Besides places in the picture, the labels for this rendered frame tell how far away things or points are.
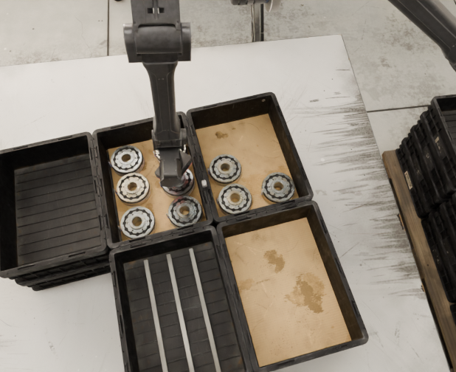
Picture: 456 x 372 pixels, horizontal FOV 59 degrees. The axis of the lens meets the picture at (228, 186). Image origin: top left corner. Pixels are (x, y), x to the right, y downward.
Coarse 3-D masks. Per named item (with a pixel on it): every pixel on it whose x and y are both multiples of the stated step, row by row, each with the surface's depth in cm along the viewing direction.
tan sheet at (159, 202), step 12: (132, 144) 135; (144, 144) 135; (144, 156) 133; (144, 168) 131; (156, 168) 131; (192, 168) 131; (156, 180) 129; (156, 192) 128; (192, 192) 128; (120, 204) 126; (144, 204) 126; (156, 204) 126; (168, 204) 126; (120, 216) 124; (156, 216) 124; (204, 216) 124; (120, 228) 123; (156, 228) 123; (168, 228) 122
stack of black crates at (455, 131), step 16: (448, 96) 172; (432, 112) 175; (448, 112) 181; (416, 128) 189; (432, 128) 176; (448, 128) 165; (416, 144) 189; (432, 144) 175; (448, 144) 164; (400, 160) 208; (416, 160) 191; (432, 160) 178; (448, 160) 166; (416, 176) 193; (432, 176) 180; (448, 176) 167; (416, 192) 195; (432, 192) 179; (448, 192) 170; (416, 208) 197; (432, 208) 185
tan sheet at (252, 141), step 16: (208, 128) 138; (224, 128) 138; (240, 128) 138; (256, 128) 138; (272, 128) 138; (208, 144) 135; (224, 144) 135; (240, 144) 135; (256, 144) 135; (272, 144) 135; (208, 160) 132; (240, 160) 132; (256, 160) 132; (272, 160) 132; (208, 176) 130; (256, 176) 130; (256, 192) 127
